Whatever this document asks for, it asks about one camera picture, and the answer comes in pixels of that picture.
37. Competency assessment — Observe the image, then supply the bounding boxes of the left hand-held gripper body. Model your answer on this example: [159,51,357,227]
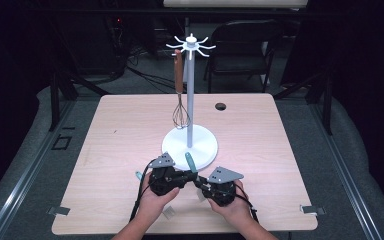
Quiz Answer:
[147,151,188,197]

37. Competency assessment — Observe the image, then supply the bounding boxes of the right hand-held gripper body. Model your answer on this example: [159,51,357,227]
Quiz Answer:
[201,166,245,207]

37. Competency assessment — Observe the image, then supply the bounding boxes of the teal handled white spatula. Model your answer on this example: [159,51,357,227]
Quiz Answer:
[184,151,208,204]

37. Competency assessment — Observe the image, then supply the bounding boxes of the white utensil rack stand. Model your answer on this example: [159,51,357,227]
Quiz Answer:
[161,32,219,172]

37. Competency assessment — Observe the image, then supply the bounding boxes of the wooden handled wire whisk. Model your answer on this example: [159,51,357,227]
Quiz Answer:
[171,49,192,131]

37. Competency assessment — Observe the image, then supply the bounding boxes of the person's right hand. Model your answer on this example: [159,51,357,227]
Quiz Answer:
[207,179,253,225]

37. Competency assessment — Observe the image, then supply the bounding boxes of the person's left hand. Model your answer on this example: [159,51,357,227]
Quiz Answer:
[136,171,182,224]

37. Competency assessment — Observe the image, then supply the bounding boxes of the black metal stand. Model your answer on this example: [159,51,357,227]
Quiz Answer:
[273,66,334,136]
[48,68,110,132]

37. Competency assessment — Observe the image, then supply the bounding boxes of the black folding chair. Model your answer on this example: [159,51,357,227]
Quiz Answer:
[203,19,285,94]

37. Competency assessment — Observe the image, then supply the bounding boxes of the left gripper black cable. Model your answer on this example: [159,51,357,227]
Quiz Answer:
[128,159,157,223]

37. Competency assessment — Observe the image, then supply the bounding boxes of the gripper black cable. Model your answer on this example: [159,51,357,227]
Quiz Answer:
[234,183,260,224]
[128,159,157,223]

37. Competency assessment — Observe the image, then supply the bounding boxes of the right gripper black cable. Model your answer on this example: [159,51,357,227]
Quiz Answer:
[234,183,260,224]

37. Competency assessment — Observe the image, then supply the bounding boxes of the grey metal table bracket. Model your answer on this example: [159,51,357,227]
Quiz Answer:
[46,205,71,217]
[299,204,327,216]

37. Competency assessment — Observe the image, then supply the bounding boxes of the black floor cables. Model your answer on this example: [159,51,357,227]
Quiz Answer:
[125,63,188,94]

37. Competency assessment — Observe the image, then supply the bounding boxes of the aluminium floor rail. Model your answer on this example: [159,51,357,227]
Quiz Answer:
[308,103,383,240]
[0,99,78,240]

